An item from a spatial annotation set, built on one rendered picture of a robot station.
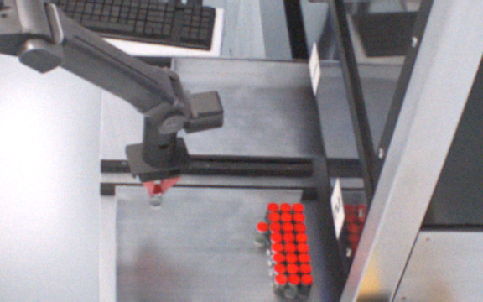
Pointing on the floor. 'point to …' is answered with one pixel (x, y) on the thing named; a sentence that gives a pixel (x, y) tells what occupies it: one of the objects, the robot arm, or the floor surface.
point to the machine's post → (420, 143)
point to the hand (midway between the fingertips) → (156, 190)
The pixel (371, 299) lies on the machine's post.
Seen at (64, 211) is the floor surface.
